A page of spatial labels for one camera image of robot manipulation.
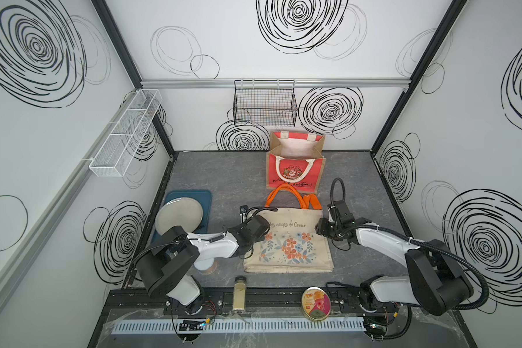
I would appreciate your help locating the red jute Christmas bag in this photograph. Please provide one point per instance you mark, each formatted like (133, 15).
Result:
(295, 159)

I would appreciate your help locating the beige floral canvas tote bag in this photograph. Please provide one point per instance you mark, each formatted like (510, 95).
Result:
(292, 244)

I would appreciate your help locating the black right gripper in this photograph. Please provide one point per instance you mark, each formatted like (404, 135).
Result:
(320, 228)

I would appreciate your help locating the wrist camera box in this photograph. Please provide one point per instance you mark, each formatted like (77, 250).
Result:
(338, 210)
(244, 211)

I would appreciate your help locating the teal tray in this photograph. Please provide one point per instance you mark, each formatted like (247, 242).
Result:
(204, 197)

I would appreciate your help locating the grey round plate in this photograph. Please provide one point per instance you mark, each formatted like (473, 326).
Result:
(183, 211)

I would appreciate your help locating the white lidded jar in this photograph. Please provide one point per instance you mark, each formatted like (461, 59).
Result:
(207, 266)

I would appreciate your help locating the black wire wall basket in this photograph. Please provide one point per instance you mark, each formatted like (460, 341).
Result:
(267, 107)

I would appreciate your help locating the round pink tin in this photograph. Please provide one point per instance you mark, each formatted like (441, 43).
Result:
(316, 304)

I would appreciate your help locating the glass spice bottle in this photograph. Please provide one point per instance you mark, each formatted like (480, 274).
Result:
(239, 294)

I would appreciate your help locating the aluminium wall rail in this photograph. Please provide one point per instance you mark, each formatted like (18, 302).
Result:
(33, 242)
(276, 83)

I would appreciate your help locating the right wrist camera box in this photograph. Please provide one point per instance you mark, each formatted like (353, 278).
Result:
(338, 210)

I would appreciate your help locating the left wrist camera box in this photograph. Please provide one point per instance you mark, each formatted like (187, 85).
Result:
(244, 211)

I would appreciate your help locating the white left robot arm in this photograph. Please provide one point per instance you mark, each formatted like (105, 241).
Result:
(164, 265)

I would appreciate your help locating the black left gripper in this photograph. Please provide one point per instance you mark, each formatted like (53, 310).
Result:
(262, 238)

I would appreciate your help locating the white wire wall shelf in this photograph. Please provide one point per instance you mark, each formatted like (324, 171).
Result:
(131, 125)

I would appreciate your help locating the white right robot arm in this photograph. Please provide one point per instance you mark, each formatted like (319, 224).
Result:
(436, 280)

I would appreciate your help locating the black corner frame post right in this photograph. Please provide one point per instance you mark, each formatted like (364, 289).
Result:
(454, 10)

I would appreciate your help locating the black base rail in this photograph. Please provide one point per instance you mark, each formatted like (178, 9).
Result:
(219, 301)

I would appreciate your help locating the aluminium wall rail back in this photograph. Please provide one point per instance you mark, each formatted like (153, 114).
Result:
(276, 83)

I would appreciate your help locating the black corner frame post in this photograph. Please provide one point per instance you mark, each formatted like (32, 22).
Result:
(110, 26)
(454, 10)

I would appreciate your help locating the aluminium wall rail left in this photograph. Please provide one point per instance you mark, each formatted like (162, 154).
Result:
(33, 242)

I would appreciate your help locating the black corner frame post left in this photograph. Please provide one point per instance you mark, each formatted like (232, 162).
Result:
(110, 26)

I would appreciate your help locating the white slotted cable duct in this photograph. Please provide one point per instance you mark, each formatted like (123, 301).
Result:
(233, 326)

